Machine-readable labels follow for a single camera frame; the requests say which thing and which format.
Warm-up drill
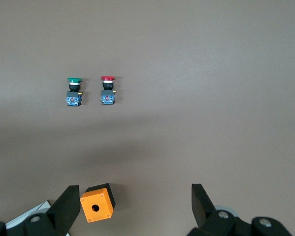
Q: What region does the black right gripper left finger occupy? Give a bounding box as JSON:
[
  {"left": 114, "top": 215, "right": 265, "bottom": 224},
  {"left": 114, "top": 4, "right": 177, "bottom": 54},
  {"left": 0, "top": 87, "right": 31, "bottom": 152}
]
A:
[{"left": 23, "top": 185, "right": 80, "bottom": 236}]

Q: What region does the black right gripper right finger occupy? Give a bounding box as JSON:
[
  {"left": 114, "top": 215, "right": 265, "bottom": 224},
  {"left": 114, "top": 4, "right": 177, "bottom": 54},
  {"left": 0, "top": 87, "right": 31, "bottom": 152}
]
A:
[{"left": 186, "top": 183, "right": 238, "bottom": 236}]

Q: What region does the green mushroom push button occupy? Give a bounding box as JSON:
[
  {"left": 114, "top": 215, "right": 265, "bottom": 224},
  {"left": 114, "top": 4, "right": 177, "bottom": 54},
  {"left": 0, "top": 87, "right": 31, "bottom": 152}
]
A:
[{"left": 65, "top": 77, "right": 84, "bottom": 107}]

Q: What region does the red mushroom push button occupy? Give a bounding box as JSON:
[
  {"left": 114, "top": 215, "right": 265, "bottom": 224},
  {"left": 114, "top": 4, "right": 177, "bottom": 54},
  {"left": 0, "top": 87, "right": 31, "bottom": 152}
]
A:
[{"left": 99, "top": 75, "right": 118, "bottom": 105}]

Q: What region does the white flat sheet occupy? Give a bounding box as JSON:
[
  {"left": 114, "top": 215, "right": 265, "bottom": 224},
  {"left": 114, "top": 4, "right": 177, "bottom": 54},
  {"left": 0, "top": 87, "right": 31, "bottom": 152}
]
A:
[{"left": 5, "top": 200, "right": 51, "bottom": 229}]

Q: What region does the orange button enclosure box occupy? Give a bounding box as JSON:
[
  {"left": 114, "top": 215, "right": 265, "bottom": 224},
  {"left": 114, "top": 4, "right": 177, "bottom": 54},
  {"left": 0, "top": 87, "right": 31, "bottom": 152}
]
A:
[{"left": 79, "top": 183, "right": 117, "bottom": 223}]

